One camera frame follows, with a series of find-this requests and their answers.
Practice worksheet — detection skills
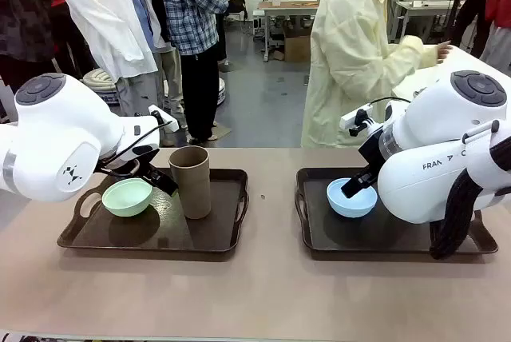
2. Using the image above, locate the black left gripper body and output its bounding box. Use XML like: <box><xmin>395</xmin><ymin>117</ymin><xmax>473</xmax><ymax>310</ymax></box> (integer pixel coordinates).
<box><xmin>101</xmin><ymin>145</ymin><xmax>160</xmax><ymax>179</ymax></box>

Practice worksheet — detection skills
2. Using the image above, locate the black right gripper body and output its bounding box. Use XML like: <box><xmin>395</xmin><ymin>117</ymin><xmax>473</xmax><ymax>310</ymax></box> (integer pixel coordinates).
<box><xmin>358</xmin><ymin>133</ymin><xmax>386</xmax><ymax>175</ymax></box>

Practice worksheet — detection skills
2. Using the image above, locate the light blue bowl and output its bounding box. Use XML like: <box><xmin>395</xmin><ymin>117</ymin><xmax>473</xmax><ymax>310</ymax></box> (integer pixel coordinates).
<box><xmin>326</xmin><ymin>177</ymin><xmax>378</xmax><ymax>217</ymax></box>

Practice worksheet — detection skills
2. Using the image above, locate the tall brown cup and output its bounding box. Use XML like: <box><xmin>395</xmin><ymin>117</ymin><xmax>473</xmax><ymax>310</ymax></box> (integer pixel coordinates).
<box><xmin>168</xmin><ymin>145</ymin><xmax>212</xmax><ymax>221</ymax></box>

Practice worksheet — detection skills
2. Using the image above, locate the mint green bowl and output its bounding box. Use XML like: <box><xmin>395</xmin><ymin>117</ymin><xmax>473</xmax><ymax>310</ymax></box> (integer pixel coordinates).
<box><xmin>101</xmin><ymin>178</ymin><xmax>153</xmax><ymax>218</ymax></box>

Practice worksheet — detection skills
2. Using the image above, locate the dark brown serving tray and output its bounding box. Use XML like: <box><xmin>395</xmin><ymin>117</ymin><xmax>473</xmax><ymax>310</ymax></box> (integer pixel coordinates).
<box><xmin>295</xmin><ymin>167</ymin><xmax>499</xmax><ymax>261</ymax></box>
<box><xmin>57</xmin><ymin>167</ymin><xmax>250</xmax><ymax>255</ymax></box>

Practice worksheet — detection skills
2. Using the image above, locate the person's right hand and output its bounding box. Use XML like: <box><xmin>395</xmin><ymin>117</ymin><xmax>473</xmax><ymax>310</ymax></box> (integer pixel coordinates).
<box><xmin>436</xmin><ymin>41</ymin><xmax>454</xmax><ymax>65</ymax></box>

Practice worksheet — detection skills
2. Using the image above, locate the blue white ceramic stool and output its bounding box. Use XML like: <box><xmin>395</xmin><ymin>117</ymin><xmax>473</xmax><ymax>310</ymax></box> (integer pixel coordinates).
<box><xmin>217</xmin><ymin>77</ymin><xmax>229</xmax><ymax>108</ymax></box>
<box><xmin>81</xmin><ymin>69</ymin><xmax>120</xmax><ymax>105</ymax></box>

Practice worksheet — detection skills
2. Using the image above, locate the person in yellow shirt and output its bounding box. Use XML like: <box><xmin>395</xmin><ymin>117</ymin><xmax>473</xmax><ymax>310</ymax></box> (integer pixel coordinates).
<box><xmin>301</xmin><ymin>0</ymin><xmax>454</xmax><ymax>149</ymax></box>

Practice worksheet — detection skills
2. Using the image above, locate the cardboard box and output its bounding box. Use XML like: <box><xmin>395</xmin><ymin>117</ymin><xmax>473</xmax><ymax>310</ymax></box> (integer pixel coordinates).
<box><xmin>282</xmin><ymin>24</ymin><xmax>312</xmax><ymax>64</ymax></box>

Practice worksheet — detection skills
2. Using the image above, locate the person in plaid shirt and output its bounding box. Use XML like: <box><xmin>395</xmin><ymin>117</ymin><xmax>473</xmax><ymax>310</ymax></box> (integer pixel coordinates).
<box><xmin>156</xmin><ymin>0</ymin><xmax>232</xmax><ymax>144</ymax></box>

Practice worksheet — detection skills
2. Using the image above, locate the background workbench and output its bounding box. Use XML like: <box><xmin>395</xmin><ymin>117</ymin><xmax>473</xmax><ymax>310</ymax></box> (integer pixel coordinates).
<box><xmin>255</xmin><ymin>0</ymin><xmax>320</xmax><ymax>64</ymax></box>
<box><xmin>387</xmin><ymin>0</ymin><xmax>468</xmax><ymax>46</ymax></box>

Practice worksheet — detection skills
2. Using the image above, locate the person in dark patterned top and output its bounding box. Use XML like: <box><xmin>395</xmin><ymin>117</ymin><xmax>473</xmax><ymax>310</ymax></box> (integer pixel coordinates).
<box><xmin>0</xmin><ymin>0</ymin><xmax>87</xmax><ymax>95</ymax></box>

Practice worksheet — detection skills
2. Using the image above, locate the person in black clothes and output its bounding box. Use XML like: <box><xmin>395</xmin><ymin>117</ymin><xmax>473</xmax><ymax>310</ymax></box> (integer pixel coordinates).
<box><xmin>449</xmin><ymin>0</ymin><xmax>492</xmax><ymax>59</ymax></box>

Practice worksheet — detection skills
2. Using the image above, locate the person in red jacket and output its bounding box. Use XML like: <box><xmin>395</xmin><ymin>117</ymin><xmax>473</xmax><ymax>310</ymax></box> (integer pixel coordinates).
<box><xmin>478</xmin><ymin>0</ymin><xmax>511</xmax><ymax>66</ymax></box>

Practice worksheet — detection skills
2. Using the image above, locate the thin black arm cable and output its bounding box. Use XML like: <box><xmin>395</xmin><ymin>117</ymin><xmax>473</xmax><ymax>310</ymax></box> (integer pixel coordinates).
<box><xmin>95</xmin><ymin>111</ymin><xmax>173</xmax><ymax>177</ymax></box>

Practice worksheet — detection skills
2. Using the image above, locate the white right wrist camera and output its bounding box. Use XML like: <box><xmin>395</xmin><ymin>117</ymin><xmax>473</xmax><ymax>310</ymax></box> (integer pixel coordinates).
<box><xmin>340</xmin><ymin>104</ymin><xmax>375</xmax><ymax>137</ymax></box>

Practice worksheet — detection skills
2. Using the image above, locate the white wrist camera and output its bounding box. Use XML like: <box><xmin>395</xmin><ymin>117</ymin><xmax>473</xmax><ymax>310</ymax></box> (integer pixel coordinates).
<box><xmin>148</xmin><ymin>105</ymin><xmax>180</xmax><ymax>133</ymax></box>
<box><xmin>340</xmin><ymin>104</ymin><xmax>375</xmax><ymax>137</ymax></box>

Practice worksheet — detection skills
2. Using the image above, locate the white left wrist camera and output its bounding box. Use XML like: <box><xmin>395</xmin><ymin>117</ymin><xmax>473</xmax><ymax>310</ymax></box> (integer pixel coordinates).
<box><xmin>148</xmin><ymin>105</ymin><xmax>180</xmax><ymax>133</ymax></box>

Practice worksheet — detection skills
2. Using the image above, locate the black braided cable bundle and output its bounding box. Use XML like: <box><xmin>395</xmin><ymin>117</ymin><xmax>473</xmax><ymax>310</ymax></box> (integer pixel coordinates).
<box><xmin>429</xmin><ymin>120</ymin><xmax>511</xmax><ymax>260</ymax></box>

